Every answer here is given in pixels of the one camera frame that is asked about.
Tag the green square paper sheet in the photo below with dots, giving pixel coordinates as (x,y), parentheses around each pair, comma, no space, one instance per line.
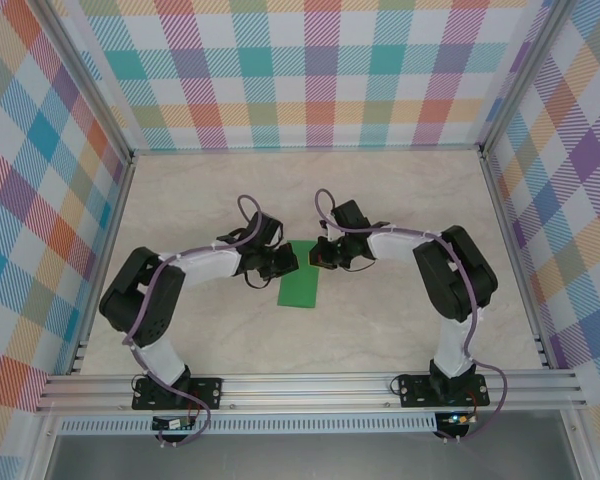
(300,290)

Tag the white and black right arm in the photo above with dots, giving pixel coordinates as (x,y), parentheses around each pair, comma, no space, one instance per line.
(455,280)

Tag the small circuit board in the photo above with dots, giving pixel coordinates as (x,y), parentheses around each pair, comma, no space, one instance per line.
(457,419)
(172,424)

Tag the grey metal panel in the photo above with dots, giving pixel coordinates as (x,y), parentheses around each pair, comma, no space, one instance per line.
(305,460)

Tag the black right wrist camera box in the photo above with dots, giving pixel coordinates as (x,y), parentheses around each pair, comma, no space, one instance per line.
(330,255)

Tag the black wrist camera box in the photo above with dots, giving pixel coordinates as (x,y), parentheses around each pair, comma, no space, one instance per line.
(330,255)
(286,260)

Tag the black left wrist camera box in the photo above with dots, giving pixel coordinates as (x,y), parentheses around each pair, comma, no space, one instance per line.
(286,260)

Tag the thin aluminium wall rail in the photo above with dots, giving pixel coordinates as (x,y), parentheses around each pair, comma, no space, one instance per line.
(305,149)

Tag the long aluminium mounting rail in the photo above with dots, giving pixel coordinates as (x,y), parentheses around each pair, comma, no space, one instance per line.
(305,392)

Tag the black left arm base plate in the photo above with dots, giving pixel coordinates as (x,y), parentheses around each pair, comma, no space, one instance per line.
(207,392)

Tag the aluminium side rail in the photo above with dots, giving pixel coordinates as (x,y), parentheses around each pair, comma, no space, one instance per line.
(102,260)
(516,260)

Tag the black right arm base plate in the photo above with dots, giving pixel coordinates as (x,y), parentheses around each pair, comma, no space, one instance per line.
(412,392)

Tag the aluminium frame post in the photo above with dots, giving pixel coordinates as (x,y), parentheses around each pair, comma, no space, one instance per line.
(100,90)
(525,75)

